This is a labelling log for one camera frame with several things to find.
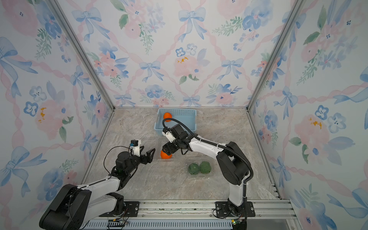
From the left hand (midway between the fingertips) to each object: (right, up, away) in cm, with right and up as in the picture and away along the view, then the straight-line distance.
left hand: (150, 147), depth 86 cm
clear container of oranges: (+5, -8, +3) cm, 10 cm away
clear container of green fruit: (+30, -17, -1) cm, 34 cm away
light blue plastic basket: (+23, +20, +26) cm, 41 cm away
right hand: (+8, +2, +6) cm, 10 cm away
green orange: (+26, -12, -3) cm, 29 cm away
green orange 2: (+33, -11, -2) cm, 35 cm away
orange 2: (+8, -5, +1) cm, 10 cm away
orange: (+7, +21, +23) cm, 32 cm away
